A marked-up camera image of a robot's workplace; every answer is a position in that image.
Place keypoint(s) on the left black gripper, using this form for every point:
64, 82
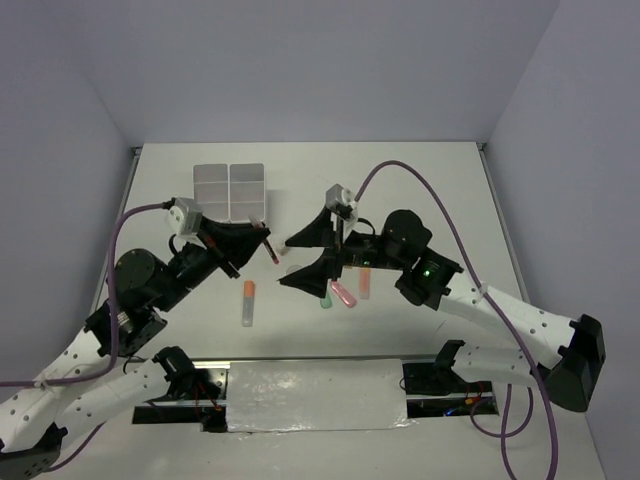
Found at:
236, 241

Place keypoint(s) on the orange pink highlighter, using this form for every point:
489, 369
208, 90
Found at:
364, 283

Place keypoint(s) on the green highlighter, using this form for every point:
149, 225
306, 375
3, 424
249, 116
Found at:
326, 302

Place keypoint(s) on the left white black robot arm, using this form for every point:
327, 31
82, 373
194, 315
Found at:
64, 401

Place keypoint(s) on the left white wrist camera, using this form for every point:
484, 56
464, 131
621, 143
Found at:
184, 218

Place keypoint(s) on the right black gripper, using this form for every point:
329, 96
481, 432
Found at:
313, 278

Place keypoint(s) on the red pen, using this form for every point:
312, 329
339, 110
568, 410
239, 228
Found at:
271, 252

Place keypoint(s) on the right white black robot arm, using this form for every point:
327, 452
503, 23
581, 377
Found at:
559, 355

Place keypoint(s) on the left aluminium table rail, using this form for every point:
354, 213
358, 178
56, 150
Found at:
135, 157

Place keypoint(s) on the silver foil covered panel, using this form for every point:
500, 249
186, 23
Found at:
323, 395

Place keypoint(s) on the clear tape roll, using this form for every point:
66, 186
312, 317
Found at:
293, 268

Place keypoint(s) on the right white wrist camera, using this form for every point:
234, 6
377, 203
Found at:
341, 201

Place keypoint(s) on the orange capped glue stick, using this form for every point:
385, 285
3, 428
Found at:
248, 302

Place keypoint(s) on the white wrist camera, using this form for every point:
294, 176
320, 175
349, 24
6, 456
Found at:
341, 201
184, 218

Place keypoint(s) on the aluminium table rail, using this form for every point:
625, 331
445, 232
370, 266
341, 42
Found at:
135, 157
481, 147

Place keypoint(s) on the right aluminium table rail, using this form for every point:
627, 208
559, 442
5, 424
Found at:
481, 147

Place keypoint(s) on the right white compartment container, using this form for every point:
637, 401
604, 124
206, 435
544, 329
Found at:
247, 192

